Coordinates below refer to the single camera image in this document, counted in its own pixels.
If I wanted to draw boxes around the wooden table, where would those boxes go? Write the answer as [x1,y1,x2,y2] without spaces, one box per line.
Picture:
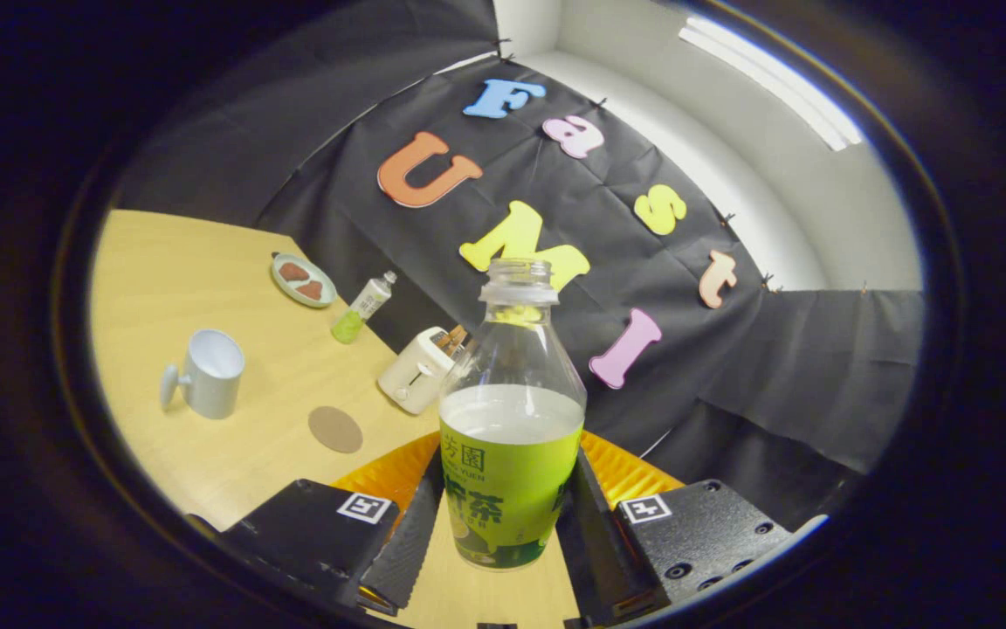
[88,208,582,629]

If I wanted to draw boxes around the white toaster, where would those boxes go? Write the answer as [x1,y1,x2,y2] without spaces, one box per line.
[377,326,469,415]

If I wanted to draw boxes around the ceiling light panel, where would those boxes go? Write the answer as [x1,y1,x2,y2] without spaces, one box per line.
[678,16,864,152]

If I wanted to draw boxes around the pale green plate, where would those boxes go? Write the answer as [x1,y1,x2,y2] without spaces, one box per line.
[271,252,338,309]

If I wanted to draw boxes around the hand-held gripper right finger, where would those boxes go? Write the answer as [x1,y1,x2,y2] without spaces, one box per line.
[555,430,827,623]

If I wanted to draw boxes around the white cup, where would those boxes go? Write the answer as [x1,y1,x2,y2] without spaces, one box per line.
[160,328,246,420]

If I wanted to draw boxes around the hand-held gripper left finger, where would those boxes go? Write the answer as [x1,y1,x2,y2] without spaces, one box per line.
[224,432,444,612]

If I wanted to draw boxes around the green label juice bottle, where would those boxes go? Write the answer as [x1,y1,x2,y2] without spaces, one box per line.
[438,259,589,572]

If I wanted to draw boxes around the slim white green bottle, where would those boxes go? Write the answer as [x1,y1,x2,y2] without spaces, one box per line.
[331,270,398,345]

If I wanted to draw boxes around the round brown coaster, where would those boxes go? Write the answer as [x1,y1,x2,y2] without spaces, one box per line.
[307,405,364,454]

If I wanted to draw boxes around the black backdrop cloth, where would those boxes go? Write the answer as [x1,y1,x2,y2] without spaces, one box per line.
[114,0,927,534]

